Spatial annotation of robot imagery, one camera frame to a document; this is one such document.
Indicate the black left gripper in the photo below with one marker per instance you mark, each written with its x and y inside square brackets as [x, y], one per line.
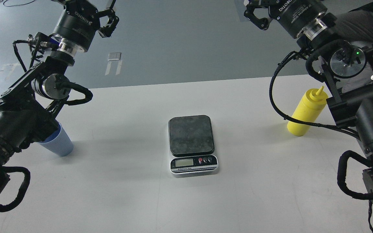
[77, 24]

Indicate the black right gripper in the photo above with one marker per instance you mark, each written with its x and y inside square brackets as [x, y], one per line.
[298, 14]

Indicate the yellow squeeze bottle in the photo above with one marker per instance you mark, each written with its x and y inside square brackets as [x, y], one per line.
[309, 108]

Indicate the blue ribbed plastic cup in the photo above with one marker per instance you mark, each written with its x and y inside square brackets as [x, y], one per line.
[59, 142]

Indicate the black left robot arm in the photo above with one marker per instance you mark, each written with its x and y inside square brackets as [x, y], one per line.
[29, 107]

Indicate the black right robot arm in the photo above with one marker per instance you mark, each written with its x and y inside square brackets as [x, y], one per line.
[346, 69]

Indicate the black digital kitchen scale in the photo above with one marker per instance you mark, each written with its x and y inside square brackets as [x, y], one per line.
[192, 146]

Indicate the grey metal floor plate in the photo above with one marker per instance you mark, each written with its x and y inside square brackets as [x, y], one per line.
[114, 56]

